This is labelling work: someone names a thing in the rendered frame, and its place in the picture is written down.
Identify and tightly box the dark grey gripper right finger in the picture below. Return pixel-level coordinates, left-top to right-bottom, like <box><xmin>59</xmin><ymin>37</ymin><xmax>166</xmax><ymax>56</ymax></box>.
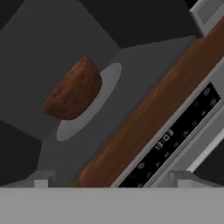
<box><xmin>168</xmin><ymin>170</ymin><xmax>223</xmax><ymax>189</ymax></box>

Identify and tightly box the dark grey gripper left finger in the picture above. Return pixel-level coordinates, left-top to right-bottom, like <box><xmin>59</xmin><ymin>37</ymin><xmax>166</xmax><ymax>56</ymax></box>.
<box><xmin>4</xmin><ymin>170</ymin><xmax>57</xmax><ymax>189</ymax></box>

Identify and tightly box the brown wooden bowl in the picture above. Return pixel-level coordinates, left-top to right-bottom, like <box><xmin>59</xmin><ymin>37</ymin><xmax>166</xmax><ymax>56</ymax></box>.
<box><xmin>42</xmin><ymin>56</ymin><xmax>103</xmax><ymax>121</ymax></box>

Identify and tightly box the dark grey microwave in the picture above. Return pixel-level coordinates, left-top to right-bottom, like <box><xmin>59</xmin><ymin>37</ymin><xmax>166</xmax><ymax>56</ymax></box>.
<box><xmin>0</xmin><ymin>0</ymin><xmax>203</xmax><ymax>188</ymax></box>

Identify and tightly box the grey microwave turntable plate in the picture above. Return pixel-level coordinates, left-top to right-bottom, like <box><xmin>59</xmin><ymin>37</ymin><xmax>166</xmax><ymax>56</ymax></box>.
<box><xmin>55</xmin><ymin>62</ymin><xmax>123</xmax><ymax>143</ymax></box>

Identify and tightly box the grey cupboard door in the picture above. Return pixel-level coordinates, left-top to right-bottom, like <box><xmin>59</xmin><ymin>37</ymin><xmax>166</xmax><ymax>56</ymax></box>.
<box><xmin>189</xmin><ymin>0</ymin><xmax>224</xmax><ymax>38</ymax></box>

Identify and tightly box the silver oven with black panel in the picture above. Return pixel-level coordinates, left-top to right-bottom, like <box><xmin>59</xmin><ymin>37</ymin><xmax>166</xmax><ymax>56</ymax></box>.
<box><xmin>110</xmin><ymin>57</ymin><xmax>224</xmax><ymax>189</ymax></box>

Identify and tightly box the silver oven door handle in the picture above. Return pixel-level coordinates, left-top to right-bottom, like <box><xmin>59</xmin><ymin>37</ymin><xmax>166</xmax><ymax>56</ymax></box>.
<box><xmin>186</xmin><ymin>134</ymin><xmax>224</xmax><ymax>173</ymax></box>

